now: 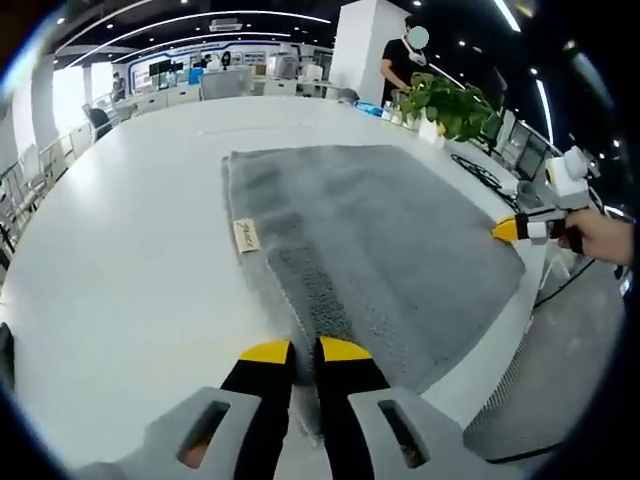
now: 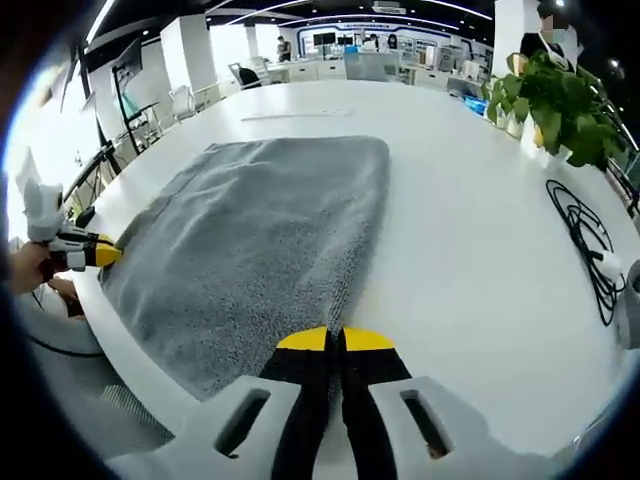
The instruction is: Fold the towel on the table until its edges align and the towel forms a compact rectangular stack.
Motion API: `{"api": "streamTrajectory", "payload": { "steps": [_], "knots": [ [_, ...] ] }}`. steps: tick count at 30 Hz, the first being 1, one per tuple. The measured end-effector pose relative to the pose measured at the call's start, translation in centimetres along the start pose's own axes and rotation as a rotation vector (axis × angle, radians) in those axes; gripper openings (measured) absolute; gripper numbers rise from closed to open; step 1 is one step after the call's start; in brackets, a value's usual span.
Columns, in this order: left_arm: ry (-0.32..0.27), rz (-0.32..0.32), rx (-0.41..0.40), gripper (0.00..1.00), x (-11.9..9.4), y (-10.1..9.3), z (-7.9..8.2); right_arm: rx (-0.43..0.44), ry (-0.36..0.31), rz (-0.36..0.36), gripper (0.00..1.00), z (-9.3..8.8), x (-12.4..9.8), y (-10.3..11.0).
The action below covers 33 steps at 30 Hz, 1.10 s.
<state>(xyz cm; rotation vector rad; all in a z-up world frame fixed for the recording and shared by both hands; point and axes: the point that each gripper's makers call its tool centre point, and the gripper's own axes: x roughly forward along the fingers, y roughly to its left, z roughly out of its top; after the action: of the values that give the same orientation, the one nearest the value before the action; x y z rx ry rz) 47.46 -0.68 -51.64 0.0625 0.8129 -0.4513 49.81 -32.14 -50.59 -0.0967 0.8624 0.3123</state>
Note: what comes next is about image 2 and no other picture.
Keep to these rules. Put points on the blue packet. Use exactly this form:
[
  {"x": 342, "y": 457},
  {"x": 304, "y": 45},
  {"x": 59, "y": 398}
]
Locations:
[{"x": 476, "y": 107}]

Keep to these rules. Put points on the grey round headset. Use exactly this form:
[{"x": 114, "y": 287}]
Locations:
[{"x": 634, "y": 290}]

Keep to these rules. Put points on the green potted plant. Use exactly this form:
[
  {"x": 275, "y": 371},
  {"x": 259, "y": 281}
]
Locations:
[{"x": 560, "y": 105}]

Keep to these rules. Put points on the grey partition screen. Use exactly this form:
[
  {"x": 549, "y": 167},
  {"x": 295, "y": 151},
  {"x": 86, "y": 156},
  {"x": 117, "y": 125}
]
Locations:
[{"x": 370, "y": 66}]

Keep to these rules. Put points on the small black device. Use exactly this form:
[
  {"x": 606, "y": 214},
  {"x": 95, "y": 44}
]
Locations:
[{"x": 85, "y": 216}]

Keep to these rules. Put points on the white power adapter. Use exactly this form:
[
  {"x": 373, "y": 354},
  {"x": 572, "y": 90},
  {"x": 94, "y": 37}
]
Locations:
[{"x": 611, "y": 264}]

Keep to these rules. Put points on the white plant pot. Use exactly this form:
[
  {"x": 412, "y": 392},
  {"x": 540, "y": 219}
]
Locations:
[{"x": 527, "y": 132}]

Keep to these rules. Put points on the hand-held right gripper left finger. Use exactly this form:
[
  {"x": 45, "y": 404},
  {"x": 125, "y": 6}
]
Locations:
[{"x": 300, "y": 410}]

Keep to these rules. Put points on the grey mesh chair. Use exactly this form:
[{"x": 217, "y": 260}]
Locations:
[{"x": 100, "y": 400}]

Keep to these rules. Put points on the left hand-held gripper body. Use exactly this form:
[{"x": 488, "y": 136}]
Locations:
[{"x": 42, "y": 210}]

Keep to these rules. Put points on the grey towel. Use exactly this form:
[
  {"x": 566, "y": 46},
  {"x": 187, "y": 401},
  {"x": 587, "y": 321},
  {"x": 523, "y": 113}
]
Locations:
[{"x": 250, "y": 240}]

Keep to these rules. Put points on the person's left hand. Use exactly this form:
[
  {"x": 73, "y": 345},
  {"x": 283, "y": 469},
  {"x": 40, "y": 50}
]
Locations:
[{"x": 27, "y": 267}]

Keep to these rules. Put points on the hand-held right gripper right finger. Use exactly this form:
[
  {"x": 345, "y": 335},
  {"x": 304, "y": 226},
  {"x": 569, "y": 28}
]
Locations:
[{"x": 370, "y": 410}]

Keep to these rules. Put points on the white office chair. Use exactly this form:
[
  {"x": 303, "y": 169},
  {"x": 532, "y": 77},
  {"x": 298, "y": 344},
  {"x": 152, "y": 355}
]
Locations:
[{"x": 182, "y": 102}]

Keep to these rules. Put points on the black tripod stand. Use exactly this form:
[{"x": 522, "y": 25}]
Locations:
[{"x": 127, "y": 110}]

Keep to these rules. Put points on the black office chair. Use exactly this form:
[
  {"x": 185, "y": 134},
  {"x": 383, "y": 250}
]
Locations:
[{"x": 246, "y": 76}]

